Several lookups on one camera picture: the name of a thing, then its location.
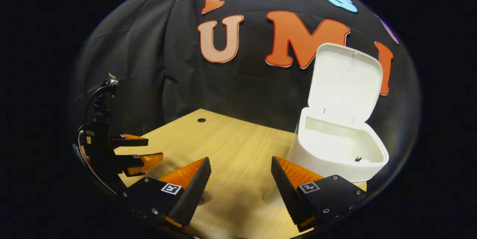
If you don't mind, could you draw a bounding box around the white desktop garbage bin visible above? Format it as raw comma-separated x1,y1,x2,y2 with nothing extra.
287,42,390,183

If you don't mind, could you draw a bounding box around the black backdrop cloth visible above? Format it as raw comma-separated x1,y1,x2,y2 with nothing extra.
69,0,421,180

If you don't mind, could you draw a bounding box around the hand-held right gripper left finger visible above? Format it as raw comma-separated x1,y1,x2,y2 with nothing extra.
119,156,212,229

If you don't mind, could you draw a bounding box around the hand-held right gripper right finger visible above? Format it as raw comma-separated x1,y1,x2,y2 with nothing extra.
271,156,369,233

